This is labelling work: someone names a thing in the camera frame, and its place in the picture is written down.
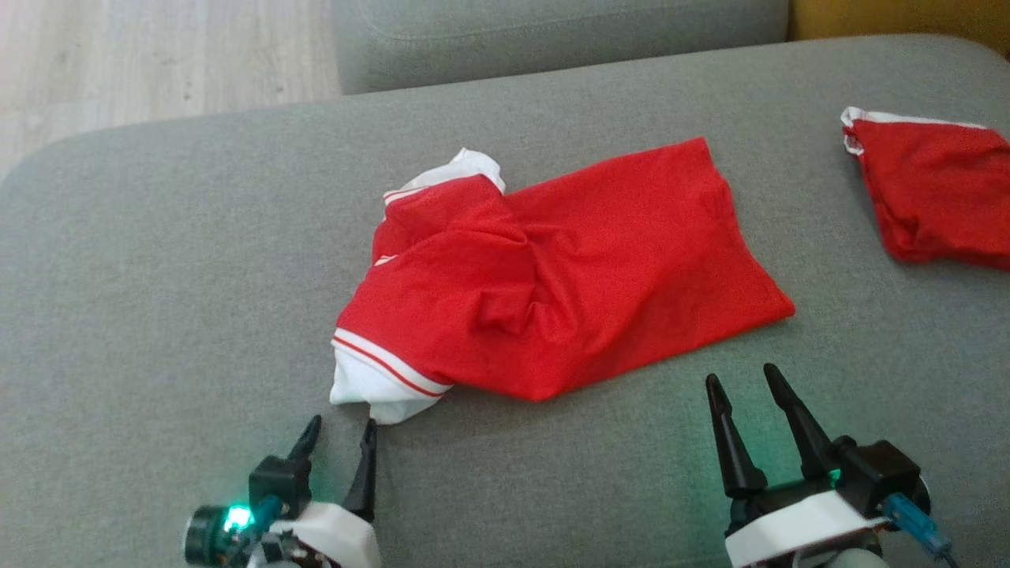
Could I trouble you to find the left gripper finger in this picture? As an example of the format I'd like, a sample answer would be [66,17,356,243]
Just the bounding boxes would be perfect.
[342,419,379,523]
[287,415,324,463]

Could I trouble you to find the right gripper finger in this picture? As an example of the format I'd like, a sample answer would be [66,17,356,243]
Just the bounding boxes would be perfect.
[762,363,839,480]
[705,374,769,499]

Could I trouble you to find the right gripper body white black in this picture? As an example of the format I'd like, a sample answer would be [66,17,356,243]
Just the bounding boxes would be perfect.
[724,472,891,568]

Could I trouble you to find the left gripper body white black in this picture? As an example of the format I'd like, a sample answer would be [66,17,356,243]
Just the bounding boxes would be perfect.
[248,454,382,568]

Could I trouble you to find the red jersey with white trim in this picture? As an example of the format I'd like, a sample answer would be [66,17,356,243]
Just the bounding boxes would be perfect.
[330,137,797,427]

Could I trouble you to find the grey sofa seat cushion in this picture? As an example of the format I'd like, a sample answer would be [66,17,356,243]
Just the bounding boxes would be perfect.
[0,33,1010,568]

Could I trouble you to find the red shorts with white waistband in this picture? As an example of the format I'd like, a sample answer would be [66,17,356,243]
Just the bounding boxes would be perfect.
[840,106,1010,272]

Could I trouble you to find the grey sofa back cushion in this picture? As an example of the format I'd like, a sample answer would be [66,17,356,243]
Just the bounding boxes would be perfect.
[331,0,791,96]

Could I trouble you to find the blue cable on left gripper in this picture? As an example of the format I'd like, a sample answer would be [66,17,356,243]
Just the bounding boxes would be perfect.
[235,494,283,549]

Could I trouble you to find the blue cable on gripper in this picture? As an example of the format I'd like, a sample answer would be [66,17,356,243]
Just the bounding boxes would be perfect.
[882,492,960,568]
[235,494,283,549]

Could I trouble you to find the blue cable on right gripper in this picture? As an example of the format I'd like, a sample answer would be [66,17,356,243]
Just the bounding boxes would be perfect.
[882,492,960,568]

